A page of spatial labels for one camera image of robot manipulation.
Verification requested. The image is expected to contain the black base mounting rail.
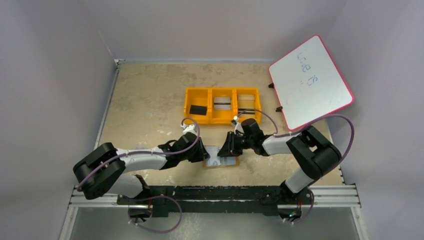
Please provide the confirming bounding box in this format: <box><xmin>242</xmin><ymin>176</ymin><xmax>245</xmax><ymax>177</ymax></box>
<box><xmin>117</xmin><ymin>185</ymin><xmax>315</xmax><ymax>222</ymax></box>

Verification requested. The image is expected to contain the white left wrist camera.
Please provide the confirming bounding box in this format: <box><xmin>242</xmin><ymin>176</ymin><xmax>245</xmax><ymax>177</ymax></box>
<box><xmin>181</xmin><ymin>123</ymin><xmax>199</xmax><ymax>136</ymax></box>

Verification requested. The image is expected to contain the black card in bin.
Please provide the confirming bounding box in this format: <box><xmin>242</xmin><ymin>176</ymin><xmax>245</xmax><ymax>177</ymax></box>
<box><xmin>189</xmin><ymin>105</ymin><xmax>208</xmax><ymax>116</ymax></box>

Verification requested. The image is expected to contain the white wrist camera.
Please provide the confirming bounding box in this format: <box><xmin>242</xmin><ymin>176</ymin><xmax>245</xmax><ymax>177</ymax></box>
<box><xmin>231</xmin><ymin>115</ymin><xmax>244</xmax><ymax>135</ymax></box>
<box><xmin>181</xmin><ymin>123</ymin><xmax>199</xmax><ymax>136</ymax></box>

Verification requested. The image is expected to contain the yellow plastic sorting bin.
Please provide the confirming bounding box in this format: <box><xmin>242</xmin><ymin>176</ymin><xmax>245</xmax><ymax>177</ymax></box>
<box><xmin>183</xmin><ymin>87</ymin><xmax>262</xmax><ymax>125</ymax></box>

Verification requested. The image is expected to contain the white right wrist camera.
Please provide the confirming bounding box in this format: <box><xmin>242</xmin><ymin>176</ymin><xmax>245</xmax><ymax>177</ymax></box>
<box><xmin>231</xmin><ymin>115</ymin><xmax>244</xmax><ymax>135</ymax></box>

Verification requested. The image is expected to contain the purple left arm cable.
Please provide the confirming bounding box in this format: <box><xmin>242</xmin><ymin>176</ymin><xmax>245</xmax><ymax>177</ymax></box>
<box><xmin>76</xmin><ymin>117</ymin><xmax>202</xmax><ymax>234</ymax></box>

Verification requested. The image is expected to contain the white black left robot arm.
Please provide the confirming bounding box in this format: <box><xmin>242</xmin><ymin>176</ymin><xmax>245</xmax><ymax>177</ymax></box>
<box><xmin>72</xmin><ymin>132</ymin><xmax>210</xmax><ymax>200</ymax></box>

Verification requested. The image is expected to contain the silver striped card middle bin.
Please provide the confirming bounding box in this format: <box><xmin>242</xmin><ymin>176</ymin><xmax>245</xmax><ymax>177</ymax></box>
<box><xmin>213</xmin><ymin>96</ymin><xmax>232</xmax><ymax>111</ymax></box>

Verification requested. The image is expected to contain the white board with pink frame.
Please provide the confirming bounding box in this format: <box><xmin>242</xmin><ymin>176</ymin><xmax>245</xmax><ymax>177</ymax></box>
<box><xmin>268</xmin><ymin>35</ymin><xmax>355</xmax><ymax>130</ymax></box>

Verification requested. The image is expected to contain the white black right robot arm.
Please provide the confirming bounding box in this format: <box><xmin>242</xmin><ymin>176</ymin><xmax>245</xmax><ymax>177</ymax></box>
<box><xmin>217</xmin><ymin>118</ymin><xmax>342</xmax><ymax>196</ymax></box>

